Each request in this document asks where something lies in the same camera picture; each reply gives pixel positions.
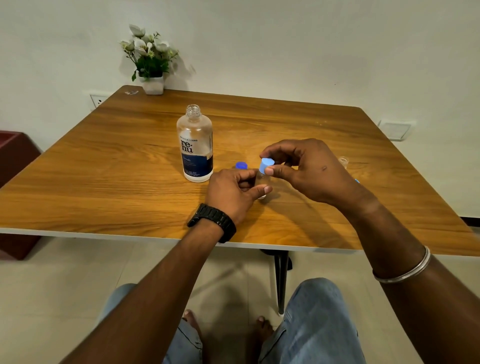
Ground person's right leg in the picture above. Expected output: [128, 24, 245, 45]
[257, 277, 367, 364]

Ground person's left leg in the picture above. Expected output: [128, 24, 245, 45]
[95, 283, 203, 364]

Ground black wristwatch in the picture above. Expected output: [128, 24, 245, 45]
[186, 203, 238, 244]

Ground clear large bottle blue label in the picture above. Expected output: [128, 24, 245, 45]
[176, 104, 214, 184]

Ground maroon cabinet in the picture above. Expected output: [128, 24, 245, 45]
[0, 130, 42, 262]

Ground person's right foot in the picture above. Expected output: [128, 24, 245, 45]
[254, 316, 275, 342]

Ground person's right hand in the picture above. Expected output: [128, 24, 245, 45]
[259, 137, 378, 218]

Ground person's leg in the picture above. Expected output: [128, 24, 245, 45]
[257, 277, 367, 364]
[95, 283, 203, 364]

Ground person's right forearm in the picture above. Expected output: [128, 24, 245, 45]
[341, 187, 480, 364]

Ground person's left forearm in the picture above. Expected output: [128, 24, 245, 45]
[59, 221, 226, 364]

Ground black metal table frame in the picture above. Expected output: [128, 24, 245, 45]
[260, 249, 293, 316]

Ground silver bangle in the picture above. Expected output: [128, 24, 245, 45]
[372, 245, 432, 284]

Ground white power socket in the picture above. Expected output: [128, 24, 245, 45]
[89, 93, 110, 110]

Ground person's left hand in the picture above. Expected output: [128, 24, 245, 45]
[205, 167, 274, 227]

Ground white wall switch plate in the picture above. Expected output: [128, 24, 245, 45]
[377, 119, 413, 142]

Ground clear small bottle red label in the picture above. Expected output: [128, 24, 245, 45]
[256, 173, 272, 200]

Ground white flowers in white pot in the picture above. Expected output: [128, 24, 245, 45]
[119, 24, 180, 96]

